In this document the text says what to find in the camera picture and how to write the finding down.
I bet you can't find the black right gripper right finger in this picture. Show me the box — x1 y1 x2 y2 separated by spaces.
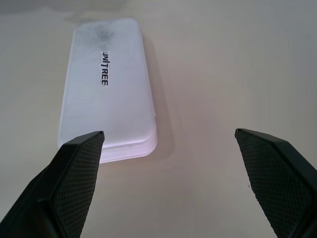
234 128 317 238

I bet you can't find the white Unitree plastic case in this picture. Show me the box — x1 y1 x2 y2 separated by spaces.
56 17 159 164

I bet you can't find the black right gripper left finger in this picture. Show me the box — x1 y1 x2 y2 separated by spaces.
0 130 106 238

